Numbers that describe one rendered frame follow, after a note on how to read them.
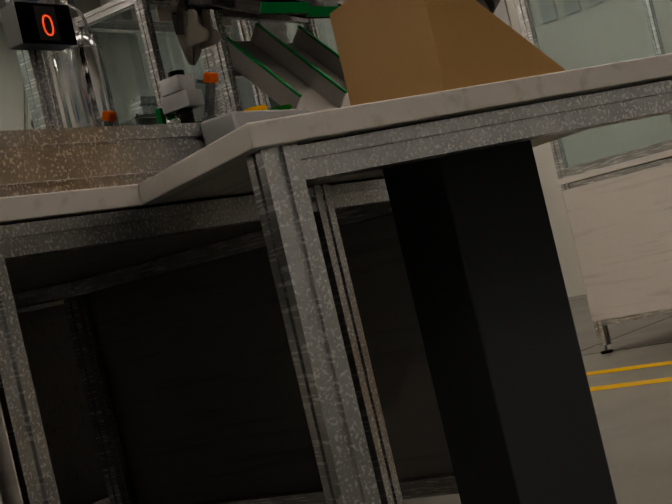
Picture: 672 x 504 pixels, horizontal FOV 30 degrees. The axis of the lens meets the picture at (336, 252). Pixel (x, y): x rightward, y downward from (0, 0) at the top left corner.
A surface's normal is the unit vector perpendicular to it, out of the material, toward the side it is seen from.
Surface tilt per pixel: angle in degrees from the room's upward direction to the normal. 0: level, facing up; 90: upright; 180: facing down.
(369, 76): 90
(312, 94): 45
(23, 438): 90
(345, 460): 90
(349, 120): 90
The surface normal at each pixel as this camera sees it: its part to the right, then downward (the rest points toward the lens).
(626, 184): -0.66, 0.14
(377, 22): -0.90, 0.20
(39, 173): 0.80, -0.20
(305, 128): 0.44, -0.12
